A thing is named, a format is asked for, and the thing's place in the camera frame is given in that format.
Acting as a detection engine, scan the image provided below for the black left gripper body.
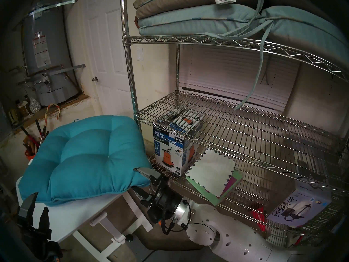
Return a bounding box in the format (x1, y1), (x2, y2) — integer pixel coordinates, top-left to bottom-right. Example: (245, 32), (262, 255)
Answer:
(20, 226), (64, 262)

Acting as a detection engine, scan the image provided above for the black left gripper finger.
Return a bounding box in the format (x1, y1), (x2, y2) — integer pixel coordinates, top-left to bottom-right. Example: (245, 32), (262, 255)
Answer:
(17, 192), (39, 232)
(38, 206), (52, 240)

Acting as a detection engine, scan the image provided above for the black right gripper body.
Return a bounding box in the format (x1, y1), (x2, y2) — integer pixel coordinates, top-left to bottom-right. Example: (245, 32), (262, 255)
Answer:
(140, 173), (191, 235)

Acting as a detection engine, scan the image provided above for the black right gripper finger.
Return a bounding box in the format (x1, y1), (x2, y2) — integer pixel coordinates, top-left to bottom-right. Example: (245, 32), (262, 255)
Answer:
(132, 186), (153, 203)
(134, 167), (163, 180)

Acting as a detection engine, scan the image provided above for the teal tufted seat cushion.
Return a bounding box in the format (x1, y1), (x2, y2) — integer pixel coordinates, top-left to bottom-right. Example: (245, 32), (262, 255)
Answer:
(18, 115), (152, 206)

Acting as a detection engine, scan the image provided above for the pale blue tie cushion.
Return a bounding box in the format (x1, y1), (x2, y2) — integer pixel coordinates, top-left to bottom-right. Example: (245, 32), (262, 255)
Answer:
(138, 4), (349, 112)

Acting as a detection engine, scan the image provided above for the tan flat cushion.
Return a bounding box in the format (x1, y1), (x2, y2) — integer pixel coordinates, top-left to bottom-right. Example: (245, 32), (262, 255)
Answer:
(133, 0), (262, 19)

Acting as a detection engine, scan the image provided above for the utility pump cardboard box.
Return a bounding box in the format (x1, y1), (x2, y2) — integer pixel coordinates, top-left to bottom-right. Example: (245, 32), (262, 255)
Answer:
(153, 111), (205, 177)

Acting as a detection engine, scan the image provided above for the white folding table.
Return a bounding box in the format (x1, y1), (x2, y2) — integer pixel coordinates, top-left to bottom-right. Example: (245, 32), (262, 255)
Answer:
(16, 177), (154, 262)

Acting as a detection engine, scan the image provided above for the white zigzag-edged paper sheet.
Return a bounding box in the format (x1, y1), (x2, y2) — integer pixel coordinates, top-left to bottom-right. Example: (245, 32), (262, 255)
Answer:
(188, 149), (237, 198)

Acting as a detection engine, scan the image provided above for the purple zigzag-edged paper sheet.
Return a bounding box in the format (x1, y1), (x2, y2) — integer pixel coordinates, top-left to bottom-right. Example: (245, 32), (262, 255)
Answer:
(222, 174), (241, 196)

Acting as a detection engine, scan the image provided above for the red plastic package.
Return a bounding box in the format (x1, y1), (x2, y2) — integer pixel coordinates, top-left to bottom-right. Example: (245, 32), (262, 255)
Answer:
(250, 207), (267, 232)

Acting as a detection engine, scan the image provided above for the crumpled aluminium foil ball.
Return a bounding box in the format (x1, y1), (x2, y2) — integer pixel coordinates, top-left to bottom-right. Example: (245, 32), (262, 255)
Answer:
(29, 97), (41, 113)

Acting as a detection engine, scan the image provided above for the white panel door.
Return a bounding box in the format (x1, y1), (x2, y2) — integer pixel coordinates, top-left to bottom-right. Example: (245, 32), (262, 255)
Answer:
(82, 0), (134, 120)

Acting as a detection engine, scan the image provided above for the white lamp product box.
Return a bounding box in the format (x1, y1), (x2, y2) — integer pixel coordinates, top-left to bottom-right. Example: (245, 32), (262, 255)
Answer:
(267, 186), (332, 228)

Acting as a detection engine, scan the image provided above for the grey water heater tank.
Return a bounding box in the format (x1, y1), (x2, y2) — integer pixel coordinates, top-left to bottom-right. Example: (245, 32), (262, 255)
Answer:
(22, 5), (79, 106)

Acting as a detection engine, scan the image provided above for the dark LED product box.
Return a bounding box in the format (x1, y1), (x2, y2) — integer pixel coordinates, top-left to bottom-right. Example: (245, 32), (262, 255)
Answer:
(300, 199), (349, 237)

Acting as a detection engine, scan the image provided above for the black handled screwdriver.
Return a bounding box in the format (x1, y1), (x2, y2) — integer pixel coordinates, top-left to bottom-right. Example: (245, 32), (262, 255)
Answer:
(38, 130), (50, 148)

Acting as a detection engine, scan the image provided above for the red yellow striped cable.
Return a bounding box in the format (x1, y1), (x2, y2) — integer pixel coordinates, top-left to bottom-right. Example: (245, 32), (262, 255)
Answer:
(45, 104), (62, 123)

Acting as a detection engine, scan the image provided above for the chrome wire shelf rack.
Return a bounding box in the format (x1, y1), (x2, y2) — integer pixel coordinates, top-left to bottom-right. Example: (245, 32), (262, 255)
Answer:
(120, 0), (349, 254)

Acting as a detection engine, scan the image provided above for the metal heater strap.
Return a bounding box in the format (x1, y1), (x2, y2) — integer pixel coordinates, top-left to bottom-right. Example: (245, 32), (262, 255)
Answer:
(30, 0), (78, 16)
(19, 64), (86, 84)

